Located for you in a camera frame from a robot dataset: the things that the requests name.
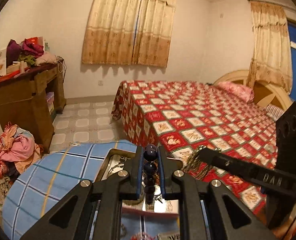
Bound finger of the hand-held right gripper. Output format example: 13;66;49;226
197;147;296;198

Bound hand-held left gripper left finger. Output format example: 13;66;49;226
21;146;145;240

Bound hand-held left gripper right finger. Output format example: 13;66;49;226
157;146;278;240

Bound dark purple bead bracelet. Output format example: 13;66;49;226
143;144;160;203

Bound pink tin box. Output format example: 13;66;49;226
94;148;183;217

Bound gold tassel chain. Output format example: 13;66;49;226
182;145;210;179

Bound white printed card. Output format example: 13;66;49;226
112;155;134;171

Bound striped pillow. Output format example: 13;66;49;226
263;104;286;120

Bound cream wooden headboard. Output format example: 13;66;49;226
213;70;292;110

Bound bed with red patterned cover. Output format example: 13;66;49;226
111;80;288;218

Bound pink pillow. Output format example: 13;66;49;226
216;81;254;103

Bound narrow beige patterned curtain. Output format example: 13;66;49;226
246;0;293;98

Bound blue plaid tablecloth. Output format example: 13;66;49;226
2;140;181;240

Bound pink storage box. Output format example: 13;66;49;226
46;92;55;117

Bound pile of colourful clothes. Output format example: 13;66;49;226
0;122;42;205

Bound brown wooden desk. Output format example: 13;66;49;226
0;62;67;154

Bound cream pink cloth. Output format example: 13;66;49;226
35;54;57;66

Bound magenta and green clothes pile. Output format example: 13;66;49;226
19;37;45;67

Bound flat red box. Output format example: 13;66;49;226
0;65;29;87

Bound purple cloth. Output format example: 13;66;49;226
7;39;22;64

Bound white cardboard box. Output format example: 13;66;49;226
0;49;8;78

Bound desk cables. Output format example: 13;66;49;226
57;56;67;76

